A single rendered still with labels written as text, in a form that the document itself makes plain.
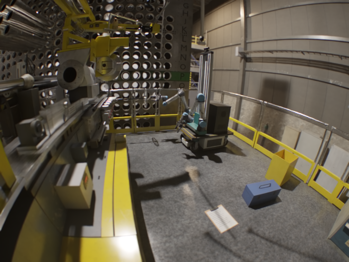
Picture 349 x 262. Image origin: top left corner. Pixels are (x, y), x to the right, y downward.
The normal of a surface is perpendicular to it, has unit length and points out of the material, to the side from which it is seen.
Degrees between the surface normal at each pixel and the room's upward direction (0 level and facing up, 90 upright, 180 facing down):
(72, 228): 0
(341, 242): 90
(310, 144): 90
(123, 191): 0
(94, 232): 0
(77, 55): 90
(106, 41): 90
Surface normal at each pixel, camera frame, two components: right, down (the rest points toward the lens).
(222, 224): 0.04, -0.93
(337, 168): -0.95, 0.07
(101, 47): 0.32, 0.36
